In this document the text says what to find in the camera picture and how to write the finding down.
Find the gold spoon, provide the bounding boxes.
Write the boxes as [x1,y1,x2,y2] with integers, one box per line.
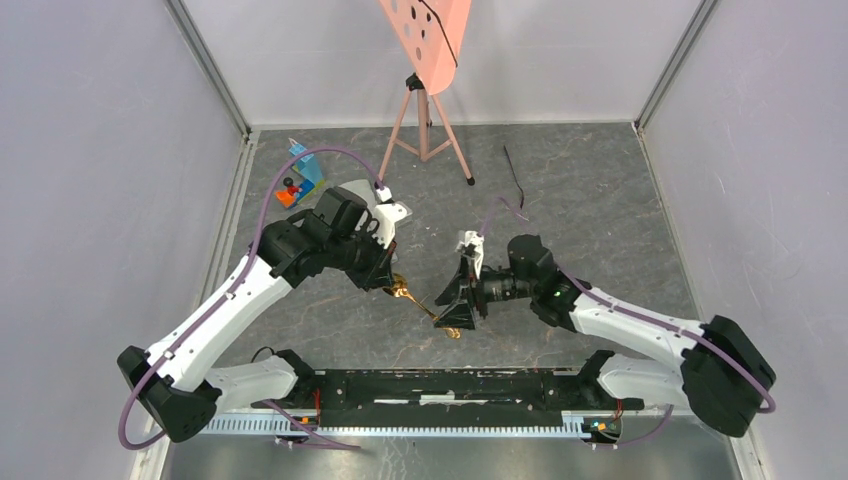
[382,273,461,340]

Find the thin black utensil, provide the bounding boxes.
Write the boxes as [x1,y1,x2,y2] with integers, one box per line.
[502,145,526,210]

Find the grey cloth napkin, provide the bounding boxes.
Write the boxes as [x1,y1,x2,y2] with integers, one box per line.
[340,179,401,214]

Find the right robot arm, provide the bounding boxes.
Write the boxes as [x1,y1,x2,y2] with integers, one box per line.
[435,231,776,437]

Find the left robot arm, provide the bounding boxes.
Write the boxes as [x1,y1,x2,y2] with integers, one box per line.
[117,183,411,450]

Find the blue toy brick figure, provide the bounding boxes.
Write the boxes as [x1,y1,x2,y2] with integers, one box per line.
[275,154,325,209]

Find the pink tripod stand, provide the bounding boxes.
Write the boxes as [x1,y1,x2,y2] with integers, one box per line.
[377,73,476,186]

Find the pink perforated board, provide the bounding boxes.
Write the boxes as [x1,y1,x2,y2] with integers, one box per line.
[377,0,472,95]

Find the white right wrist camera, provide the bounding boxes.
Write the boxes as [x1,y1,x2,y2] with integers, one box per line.
[456,230,484,279]

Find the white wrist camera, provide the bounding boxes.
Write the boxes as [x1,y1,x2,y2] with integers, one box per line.
[456,230,484,279]
[369,186,412,250]

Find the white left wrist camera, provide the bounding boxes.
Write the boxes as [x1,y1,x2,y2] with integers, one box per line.
[369,186,412,250]

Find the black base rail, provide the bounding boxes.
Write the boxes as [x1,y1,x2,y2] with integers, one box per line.
[274,349,645,440]

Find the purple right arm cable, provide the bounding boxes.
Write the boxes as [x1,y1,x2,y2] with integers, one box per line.
[476,196,778,452]

